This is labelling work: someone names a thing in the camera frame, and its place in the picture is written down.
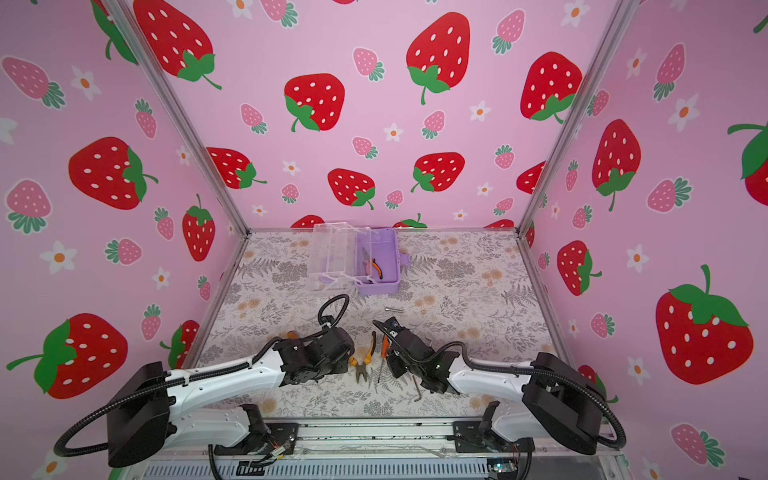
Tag dark long hex key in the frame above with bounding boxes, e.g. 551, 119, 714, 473
411, 375, 423, 403

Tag orange needle nose pliers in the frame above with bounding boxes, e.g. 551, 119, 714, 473
362, 249, 383, 283

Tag aluminium corner post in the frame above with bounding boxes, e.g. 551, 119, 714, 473
104, 0, 250, 239
516, 0, 640, 238

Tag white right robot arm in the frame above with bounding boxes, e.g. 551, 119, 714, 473
373, 318, 608, 455

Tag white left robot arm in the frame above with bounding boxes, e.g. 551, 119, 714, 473
107, 327, 355, 468

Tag yellow black cutting pliers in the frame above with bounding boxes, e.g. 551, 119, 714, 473
349, 332, 377, 384

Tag aluminium corner post right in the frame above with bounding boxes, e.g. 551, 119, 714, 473
516, 0, 640, 238

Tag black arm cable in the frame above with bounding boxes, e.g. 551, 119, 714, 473
413, 340, 628, 480
52, 293, 351, 480

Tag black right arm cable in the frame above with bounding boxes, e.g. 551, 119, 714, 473
413, 340, 628, 480

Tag purple plastic tool box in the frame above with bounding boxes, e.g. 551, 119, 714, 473
306, 222, 410, 296

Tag aluminium front frame rail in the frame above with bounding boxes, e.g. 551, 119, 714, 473
110, 418, 632, 479

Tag orange black small screwdriver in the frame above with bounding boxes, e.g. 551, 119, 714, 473
376, 335, 390, 384

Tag aluminium corner post left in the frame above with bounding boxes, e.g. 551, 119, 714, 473
104, 0, 250, 239

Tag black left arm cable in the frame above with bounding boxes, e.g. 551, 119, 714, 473
52, 293, 351, 480

